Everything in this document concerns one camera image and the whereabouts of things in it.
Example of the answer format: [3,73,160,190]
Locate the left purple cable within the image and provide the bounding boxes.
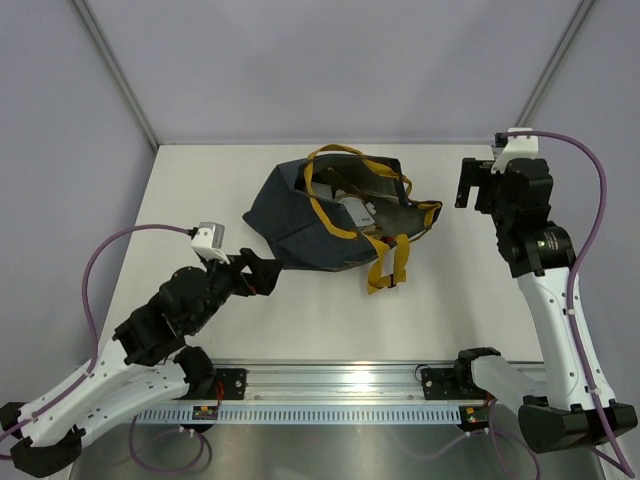
[0,224,214,474]

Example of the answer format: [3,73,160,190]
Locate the cream lotion bottle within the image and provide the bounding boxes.
[311,182,346,201]

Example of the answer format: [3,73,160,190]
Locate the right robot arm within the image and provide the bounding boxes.
[452,158,638,453]

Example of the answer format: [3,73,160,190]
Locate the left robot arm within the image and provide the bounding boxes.
[1,248,283,478]

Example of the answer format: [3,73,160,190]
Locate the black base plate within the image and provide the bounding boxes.
[194,368,248,401]
[418,366,488,401]

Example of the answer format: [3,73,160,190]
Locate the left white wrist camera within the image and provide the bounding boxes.
[191,222,230,264]

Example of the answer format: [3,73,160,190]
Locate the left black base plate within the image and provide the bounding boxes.
[194,368,248,401]

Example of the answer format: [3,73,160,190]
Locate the aluminium frame post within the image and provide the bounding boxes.
[513,0,599,127]
[68,0,161,153]

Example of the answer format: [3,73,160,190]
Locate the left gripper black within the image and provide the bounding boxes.
[188,248,283,334]

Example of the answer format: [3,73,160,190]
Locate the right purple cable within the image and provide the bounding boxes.
[487,130,636,479]

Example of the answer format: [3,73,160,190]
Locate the purple cable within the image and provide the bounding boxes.
[487,130,636,479]
[0,224,214,474]

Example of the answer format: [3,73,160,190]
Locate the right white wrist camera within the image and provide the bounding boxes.
[491,127,539,174]

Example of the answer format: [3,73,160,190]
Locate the right aluminium frame post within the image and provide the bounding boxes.
[513,0,599,127]

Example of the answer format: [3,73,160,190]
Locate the left aluminium frame post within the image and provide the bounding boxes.
[68,0,161,153]

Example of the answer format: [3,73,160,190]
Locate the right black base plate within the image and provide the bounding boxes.
[418,366,488,401]

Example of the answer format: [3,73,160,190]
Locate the slotted cable duct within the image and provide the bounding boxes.
[137,404,462,425]

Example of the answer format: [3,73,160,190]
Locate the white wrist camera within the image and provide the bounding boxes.
[191,222,230,264]
[491,127,539,174]

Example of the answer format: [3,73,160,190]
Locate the aluminium mounting rail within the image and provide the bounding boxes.
[63,360,609,406]

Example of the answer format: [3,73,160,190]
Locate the dark canvas bag yellow handles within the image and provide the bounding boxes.
[243,144,443,294]

